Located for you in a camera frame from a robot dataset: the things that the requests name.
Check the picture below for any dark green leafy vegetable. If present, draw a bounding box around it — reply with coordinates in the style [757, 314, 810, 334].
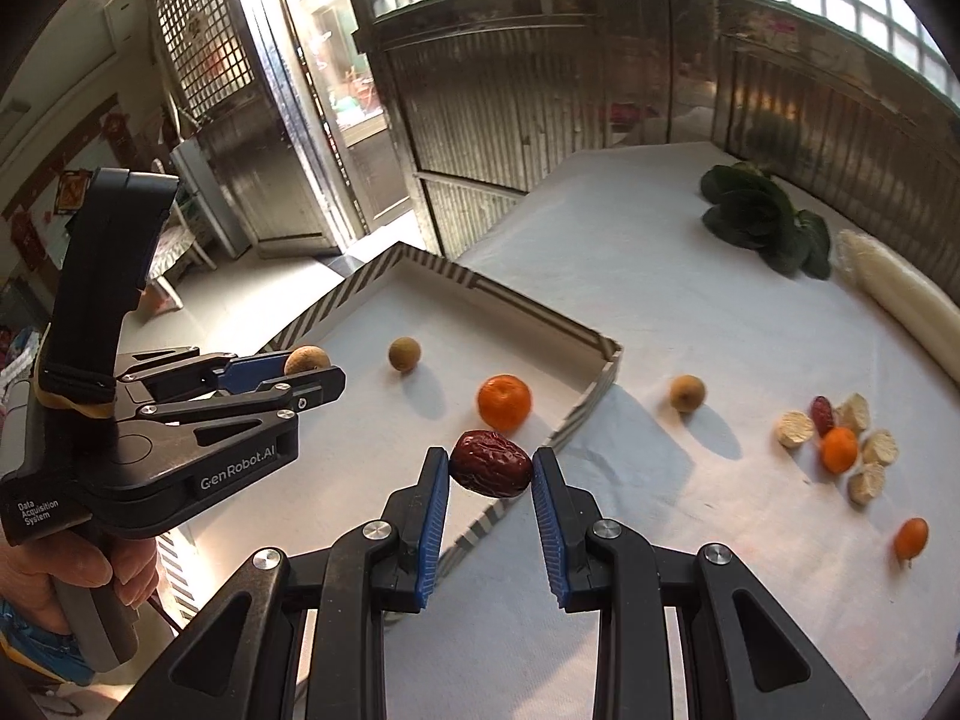
[700, 161, 833, 280]

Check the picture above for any white table cloth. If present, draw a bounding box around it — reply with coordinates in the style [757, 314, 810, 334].
[300, 139, 960, 720]

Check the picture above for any chair with lace cover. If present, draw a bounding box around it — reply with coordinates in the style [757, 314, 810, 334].
[142, 202, 218, 312]

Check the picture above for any red wall decoration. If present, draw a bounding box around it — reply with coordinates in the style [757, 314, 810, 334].
[56, 169, 95, 215]

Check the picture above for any orange mandarin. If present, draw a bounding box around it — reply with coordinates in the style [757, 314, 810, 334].
[477, 373, 533, 434]
[820, 426, 859, 475]

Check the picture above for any person's left hand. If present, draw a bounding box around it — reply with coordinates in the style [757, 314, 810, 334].
[0, 536, 162, 635]

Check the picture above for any metal door with grille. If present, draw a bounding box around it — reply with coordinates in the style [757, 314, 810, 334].
[146, 0, 353, 256]

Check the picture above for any striped cardboard tray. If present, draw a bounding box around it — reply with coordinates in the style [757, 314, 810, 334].
[154, 241, 623, 623]

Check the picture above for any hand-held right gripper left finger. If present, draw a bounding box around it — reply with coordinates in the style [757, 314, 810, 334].
[109, 446, 451, 720]

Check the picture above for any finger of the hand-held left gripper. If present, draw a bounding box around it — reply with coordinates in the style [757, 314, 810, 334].
[135, 364, 347, 466]
[120, 349, 291, 400]

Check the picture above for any small mandarin with stem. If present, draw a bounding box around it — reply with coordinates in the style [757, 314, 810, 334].
[893, 517, 931, 567]

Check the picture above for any corrugated metal gate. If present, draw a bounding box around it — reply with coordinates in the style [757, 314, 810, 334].
[352, 15, 721, 256]

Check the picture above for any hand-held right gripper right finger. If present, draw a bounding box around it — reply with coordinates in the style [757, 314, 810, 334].
[531, 446, 871, 720]

